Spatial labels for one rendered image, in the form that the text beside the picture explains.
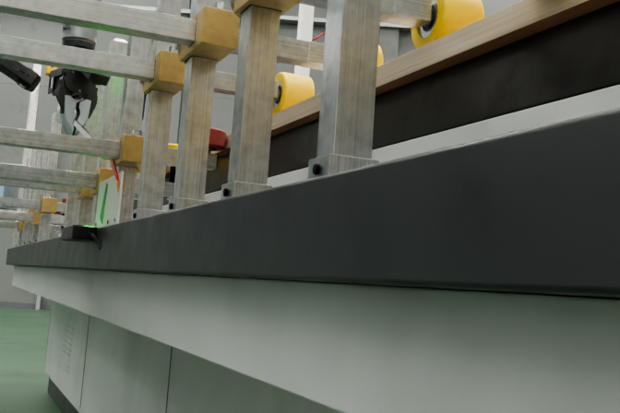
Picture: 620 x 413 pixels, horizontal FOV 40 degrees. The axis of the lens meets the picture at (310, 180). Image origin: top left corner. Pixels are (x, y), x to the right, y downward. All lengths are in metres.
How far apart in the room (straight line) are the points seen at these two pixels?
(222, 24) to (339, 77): 0.46
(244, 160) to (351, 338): 0.32
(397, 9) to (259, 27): 0.16
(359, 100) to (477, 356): 0.27
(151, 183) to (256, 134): 0.50
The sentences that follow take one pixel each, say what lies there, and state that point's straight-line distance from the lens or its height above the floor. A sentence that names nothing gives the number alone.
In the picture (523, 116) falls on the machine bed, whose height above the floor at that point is 0.79.
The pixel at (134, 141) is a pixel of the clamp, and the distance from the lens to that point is 1.58.
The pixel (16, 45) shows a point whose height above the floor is 0.95.
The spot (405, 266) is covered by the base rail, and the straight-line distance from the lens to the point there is 0.51.
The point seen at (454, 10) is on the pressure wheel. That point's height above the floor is 0.94.
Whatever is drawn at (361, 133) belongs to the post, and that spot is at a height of 0.74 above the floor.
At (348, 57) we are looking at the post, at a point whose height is 0.80.
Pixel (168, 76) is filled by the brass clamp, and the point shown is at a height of 0.93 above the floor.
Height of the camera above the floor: 0.61
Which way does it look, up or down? 7 degrees up
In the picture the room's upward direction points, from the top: 4 degrees clockwise
